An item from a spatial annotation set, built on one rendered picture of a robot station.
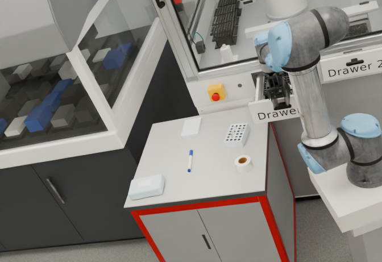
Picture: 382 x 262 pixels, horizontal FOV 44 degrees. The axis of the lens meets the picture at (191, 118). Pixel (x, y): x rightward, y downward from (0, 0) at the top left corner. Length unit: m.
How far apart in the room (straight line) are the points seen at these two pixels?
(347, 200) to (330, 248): 0.97
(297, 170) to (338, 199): 0.98
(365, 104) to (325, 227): 0.73
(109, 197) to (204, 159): 0.80
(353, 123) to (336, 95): 0.74
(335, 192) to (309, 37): 0.60
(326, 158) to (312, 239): 1.16
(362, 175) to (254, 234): 0.63
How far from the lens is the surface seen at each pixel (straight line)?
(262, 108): 2.08
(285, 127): 2.46
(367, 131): 1.59
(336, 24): 1.39
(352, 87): 2.34
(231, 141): 2.12
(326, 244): 2.66
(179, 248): 2.27
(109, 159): 2.54
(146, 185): 2.08
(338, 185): 1.75
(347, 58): 2.23
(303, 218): 2.79
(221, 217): 2.07
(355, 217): 1.68
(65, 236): 3.17
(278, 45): 1.35
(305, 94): 1.45
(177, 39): 2.23
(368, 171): 1.69
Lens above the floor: 2.08
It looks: 33 degrees down
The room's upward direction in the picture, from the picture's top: 23 degrees counter-clockwise
